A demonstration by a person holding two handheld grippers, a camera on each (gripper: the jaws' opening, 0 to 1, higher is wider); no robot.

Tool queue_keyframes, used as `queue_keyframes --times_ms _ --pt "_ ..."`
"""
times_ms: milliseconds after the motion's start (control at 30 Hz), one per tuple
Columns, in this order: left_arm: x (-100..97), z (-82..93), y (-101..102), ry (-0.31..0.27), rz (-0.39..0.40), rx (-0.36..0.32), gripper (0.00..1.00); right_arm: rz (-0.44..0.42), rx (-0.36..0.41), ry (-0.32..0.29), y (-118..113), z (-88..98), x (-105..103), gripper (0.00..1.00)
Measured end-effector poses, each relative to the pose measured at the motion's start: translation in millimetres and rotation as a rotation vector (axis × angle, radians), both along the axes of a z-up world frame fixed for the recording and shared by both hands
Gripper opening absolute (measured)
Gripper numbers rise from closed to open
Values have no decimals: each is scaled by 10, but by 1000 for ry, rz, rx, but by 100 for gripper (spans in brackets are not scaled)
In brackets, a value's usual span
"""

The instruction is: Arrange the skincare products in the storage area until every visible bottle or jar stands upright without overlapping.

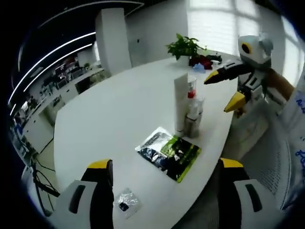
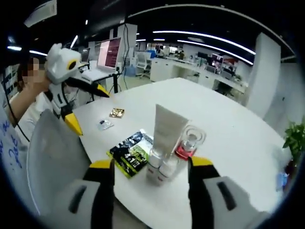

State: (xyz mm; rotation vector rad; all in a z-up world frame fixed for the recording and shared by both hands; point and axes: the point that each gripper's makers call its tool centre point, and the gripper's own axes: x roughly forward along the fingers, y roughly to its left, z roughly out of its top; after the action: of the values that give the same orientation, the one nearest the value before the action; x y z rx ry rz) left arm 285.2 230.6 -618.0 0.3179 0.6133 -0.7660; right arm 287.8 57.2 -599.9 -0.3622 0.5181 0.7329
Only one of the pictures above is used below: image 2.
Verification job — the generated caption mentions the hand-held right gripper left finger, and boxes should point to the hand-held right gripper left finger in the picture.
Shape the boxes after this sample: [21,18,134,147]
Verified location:
[61,159,115,229]

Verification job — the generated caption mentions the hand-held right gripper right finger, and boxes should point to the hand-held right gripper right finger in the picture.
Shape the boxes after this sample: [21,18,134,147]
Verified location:
[187,156,257,229]

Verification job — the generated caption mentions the gold foil skincare sachet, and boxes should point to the gold foil skincare sachet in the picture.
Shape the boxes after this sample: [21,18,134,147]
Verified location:
[109,107,126,119]

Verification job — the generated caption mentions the clear skincare sachet blue label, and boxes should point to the clear skincare sachet blue label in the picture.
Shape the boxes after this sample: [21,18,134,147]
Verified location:
[97,119,114,131]

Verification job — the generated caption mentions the green black skincare foil pouch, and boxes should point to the green black skincare foil pouch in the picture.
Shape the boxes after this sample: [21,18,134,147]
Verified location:
[106,128,154,179]

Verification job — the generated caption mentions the tall white bottle red collar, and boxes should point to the tall white bottle red collar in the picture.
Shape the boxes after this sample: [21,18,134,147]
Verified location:
[175,125,207,167]

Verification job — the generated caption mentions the white skincare tube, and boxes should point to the white skincare tube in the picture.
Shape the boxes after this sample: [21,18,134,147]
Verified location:
[152,104,189,159]

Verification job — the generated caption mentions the person's left hand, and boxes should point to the person's left hand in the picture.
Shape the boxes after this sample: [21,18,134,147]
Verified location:
[28,82,52,98]

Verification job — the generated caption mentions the white side desk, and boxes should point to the white side desk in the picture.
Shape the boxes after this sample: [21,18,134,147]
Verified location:
[81,69,120,82]

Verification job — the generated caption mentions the black tripod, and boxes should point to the black tripod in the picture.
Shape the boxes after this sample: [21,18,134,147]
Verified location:
[111,70,120,94]

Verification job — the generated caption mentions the pink-screen monitor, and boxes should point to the pink-screen monitor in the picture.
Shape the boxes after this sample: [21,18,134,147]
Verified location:
[96,37,122,72]

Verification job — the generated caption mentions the grey chair back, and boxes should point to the grey chair back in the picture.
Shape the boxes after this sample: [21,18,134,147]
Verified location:
[26,109,92,217]

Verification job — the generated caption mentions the ceiling air conditioner panel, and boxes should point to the ceiling air conditioner panel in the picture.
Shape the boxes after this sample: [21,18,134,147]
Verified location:
[23,0,58,27]

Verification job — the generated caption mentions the white office chair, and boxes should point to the white office chair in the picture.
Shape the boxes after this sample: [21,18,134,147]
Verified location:
[136,52,152,78]

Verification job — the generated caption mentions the white printed shirt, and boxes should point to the white printed shirt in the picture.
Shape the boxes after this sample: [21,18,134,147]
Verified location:
[0,83,31,182]

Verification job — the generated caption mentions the blue cloth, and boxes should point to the blue cloth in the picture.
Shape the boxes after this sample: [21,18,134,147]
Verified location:
[276,173,288,191]

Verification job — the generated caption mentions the dark red bag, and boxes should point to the dark red bag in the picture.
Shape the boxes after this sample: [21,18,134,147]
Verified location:
[285,159,297,177]

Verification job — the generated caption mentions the long white desk row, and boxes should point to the long white desk row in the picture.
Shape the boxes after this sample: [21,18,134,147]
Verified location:
[150,57,248,96]

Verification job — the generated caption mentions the green potted plant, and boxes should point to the green potted plant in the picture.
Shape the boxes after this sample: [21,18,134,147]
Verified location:
[283,120,305,165]

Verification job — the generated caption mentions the ceiling light strip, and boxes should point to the ceiling light strip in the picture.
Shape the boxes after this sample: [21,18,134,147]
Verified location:
[152,30,256,56]
[177,39,254,65]

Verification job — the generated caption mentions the black cable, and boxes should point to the black cable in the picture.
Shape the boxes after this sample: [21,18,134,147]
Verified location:
[4,93,31,142]

